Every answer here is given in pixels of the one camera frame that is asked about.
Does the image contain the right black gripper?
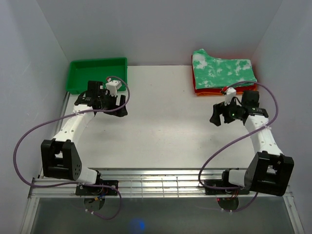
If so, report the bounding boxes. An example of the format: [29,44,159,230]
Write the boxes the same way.
[209,96,244,126]

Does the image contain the green white tie-dye trousers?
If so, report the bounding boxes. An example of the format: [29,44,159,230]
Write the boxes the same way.
[192,49,256,89]

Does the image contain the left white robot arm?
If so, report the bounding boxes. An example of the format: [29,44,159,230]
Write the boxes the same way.
[41,77,129,195]

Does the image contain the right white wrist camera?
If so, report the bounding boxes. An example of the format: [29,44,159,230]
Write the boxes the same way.
[221,87,236,106]

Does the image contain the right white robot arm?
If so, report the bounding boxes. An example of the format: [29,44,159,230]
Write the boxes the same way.
[210,88,294,196]

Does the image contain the aluminium rail frame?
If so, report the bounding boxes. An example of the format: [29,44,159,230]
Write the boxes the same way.
[21,169,304,234]

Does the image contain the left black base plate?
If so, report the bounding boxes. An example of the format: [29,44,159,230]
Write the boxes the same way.
[75,180,119,196]

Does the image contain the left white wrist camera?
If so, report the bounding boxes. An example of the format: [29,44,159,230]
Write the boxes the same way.
[105,78,122,97]

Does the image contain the green plastic bin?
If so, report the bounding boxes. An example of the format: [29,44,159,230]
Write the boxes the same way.
[66,57,128,95]

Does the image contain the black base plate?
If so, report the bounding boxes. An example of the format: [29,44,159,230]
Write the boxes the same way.
[204,179,250,196]
[75,180,119,196]

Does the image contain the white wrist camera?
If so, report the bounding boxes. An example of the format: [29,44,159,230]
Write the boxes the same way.
[105,78,122,97]
[221,87,236,106]

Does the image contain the orange folded trousers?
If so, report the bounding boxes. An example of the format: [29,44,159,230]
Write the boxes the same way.
[195,84,257,97]

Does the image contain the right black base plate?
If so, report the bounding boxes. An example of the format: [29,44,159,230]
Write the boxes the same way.
[204,179,250,196]

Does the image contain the red folded trousers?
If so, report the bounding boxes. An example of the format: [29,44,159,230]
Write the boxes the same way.
[192,55,257,96]

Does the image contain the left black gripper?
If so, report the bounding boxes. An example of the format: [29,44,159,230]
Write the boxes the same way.
[98,91,127,117]

